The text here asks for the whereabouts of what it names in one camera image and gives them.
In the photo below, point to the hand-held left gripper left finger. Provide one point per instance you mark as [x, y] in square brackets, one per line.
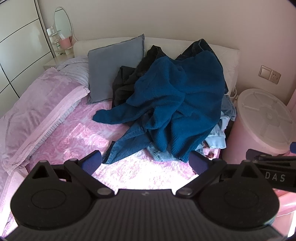
[92, 160]

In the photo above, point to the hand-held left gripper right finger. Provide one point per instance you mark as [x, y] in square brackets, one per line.
[196, 160]

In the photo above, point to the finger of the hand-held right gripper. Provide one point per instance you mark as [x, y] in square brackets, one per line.
[253, 154]

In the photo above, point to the teal knit sweater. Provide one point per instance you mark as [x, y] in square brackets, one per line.
[175, 92]

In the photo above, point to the pink round bin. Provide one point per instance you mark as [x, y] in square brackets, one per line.
[238, 143]

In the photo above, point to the light blue garment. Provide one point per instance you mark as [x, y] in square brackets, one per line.
[216, 136]

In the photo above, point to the pink plastic object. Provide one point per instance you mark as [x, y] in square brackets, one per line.
[286, 204]

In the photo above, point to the light washed denim jeans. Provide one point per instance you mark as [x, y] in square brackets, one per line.
[159, 154]

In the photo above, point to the blue denim jeans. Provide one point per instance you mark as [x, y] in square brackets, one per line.
[129, 141]

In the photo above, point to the pink quilt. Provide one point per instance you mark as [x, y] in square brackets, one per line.
[34, 111]

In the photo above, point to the black garment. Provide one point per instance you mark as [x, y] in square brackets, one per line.
[124, 88]

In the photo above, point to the grey-blue pillow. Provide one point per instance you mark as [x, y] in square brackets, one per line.
[111, 69]

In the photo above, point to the striped lilac pillow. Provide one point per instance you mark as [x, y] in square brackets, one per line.
[74, 69]

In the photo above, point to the white bed headboard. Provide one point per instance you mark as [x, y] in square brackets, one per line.
[227, 62]

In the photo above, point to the white nightstand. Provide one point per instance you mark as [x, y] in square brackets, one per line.
[55, 62]

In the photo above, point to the dark navy garment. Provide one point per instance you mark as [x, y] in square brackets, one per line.
[198, 47]

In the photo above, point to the white wardrobe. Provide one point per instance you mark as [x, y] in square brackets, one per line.
[20, 46]

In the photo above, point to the oval vanity mirror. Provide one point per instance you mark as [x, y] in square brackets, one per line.
[62, 20]

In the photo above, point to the wall power socket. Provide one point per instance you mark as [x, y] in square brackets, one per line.
[275, 77]

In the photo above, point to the wall light switch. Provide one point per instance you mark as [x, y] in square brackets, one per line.
[264, 72]

